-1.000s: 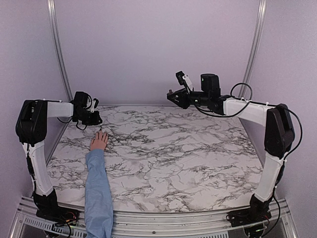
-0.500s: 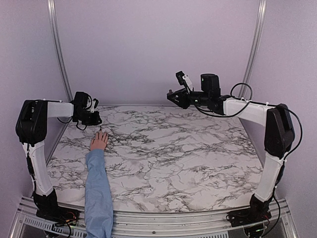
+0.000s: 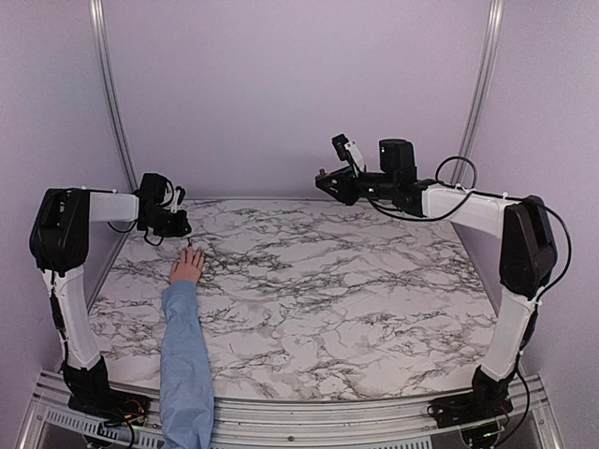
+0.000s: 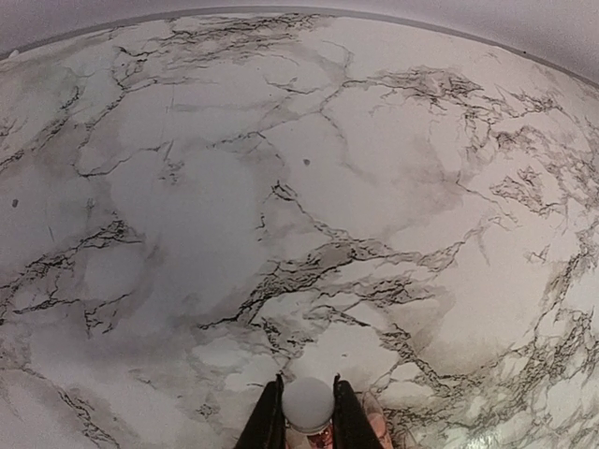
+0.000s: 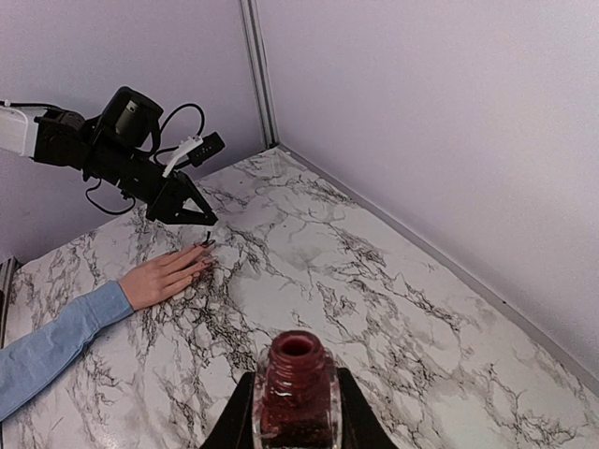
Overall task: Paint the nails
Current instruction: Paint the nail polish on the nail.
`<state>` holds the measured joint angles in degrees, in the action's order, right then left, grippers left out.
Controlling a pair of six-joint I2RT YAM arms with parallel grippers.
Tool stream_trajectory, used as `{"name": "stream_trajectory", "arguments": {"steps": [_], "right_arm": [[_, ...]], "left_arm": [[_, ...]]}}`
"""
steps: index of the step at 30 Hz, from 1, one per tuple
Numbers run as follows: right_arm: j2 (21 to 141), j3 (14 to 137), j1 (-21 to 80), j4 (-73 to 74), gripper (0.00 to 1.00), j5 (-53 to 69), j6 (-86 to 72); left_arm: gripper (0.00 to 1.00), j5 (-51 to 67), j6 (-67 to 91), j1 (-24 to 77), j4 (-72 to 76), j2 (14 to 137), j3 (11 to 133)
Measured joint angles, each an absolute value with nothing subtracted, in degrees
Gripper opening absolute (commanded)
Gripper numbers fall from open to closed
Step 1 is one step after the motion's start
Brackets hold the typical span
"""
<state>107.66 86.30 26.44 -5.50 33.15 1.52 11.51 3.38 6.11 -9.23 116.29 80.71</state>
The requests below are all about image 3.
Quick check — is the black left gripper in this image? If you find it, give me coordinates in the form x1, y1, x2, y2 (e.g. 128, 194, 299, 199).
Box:
142, 208, 189, 238

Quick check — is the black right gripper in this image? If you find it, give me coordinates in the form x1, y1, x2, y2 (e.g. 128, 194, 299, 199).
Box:
316, 166, 398, 206

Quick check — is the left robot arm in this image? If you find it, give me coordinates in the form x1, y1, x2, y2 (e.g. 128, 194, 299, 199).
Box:
29, 173, 191, 419

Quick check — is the blue sleeved forearm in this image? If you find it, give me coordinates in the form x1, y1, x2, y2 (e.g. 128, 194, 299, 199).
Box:
160, 281, 214, 448

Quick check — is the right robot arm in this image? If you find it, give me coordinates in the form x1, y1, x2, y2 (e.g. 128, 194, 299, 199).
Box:
315, 135, 558, 428

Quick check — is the mannequin hand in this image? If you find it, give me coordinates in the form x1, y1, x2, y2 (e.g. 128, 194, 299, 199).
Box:
169, 246, 204, 284

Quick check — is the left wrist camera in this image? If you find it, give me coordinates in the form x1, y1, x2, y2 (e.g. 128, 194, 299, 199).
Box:
161, 184, 185, 214

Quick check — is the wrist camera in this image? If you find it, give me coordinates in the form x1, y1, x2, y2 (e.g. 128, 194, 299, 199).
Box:
331, 134, 366, 172
161, 184, 185, 214

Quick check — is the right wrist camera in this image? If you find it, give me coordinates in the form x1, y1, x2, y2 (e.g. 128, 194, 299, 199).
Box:
331, 134, 366, 172

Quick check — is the left aluminium frame post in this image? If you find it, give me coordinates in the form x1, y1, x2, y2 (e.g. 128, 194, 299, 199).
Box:
90, 0, 139, 192

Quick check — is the aluminium frame post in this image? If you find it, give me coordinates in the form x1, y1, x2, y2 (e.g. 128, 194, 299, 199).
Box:
459, 0, 504, 157
90, 0, 139, 192

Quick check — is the right aluminium frame post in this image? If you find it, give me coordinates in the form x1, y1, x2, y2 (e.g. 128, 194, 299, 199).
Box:
459, 0, 504, 157

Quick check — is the front aluminium rail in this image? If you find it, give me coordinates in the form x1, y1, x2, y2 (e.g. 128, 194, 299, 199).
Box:
16, 372, 564, 448

